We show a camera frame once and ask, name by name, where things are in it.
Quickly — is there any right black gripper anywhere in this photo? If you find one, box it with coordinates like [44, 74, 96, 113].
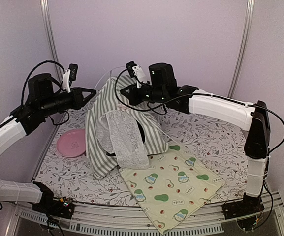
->
[122, 82, 166, 105]

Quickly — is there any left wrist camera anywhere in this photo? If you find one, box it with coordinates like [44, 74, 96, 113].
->
[61, 64, 78, 93]

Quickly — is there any floral table cloth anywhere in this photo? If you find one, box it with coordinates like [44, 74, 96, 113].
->
[35, 108, 248, 207]

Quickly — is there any right aluminium frame post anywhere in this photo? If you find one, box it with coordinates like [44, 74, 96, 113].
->
[227, 0, 255, 98]

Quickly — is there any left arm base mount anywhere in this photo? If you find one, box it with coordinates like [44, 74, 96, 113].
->
[32, 187, 75, 219]

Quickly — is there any aluminium frame post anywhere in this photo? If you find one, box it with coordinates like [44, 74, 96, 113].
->
[227, 0, 255, 98]
[39, 0, 63, 74]

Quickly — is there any left aluminium frame post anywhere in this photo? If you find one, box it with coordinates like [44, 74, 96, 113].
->
[39, 0, 63, 74]

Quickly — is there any striped fabric pet tent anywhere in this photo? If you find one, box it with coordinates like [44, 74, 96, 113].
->
[85, 75, 169, 179]

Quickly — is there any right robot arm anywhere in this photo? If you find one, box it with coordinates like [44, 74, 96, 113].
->
[119, 61, 270, 214]

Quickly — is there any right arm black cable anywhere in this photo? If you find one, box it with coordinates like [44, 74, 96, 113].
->
[114, 68, 284, 153]

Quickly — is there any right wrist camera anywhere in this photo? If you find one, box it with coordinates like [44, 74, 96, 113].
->
[126, 61, 150, 89]

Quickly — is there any avocado print cushion mat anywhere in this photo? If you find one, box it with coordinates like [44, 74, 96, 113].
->
[119, 142, 225, 235]

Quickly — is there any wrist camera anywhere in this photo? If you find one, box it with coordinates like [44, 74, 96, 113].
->
[126, 61, 150, 89]
[61, 64, 78, 93]

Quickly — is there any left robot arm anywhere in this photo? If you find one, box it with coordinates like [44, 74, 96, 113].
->
[0, 73, 96, 213]

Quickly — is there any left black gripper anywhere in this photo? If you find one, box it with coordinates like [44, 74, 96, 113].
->
[40, 86, 97, 117]

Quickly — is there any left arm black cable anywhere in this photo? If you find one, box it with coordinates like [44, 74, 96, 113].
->
[20, 60, 66, 106]

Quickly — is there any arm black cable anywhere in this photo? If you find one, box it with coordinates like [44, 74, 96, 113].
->
[20, 60, 66, 106]
[114, 68, 284, 153]

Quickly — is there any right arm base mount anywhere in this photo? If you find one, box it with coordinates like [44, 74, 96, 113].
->
[222, 193, 264, 231]

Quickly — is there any pink round plate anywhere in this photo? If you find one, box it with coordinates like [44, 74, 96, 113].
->
[56, 129, 86, 158]

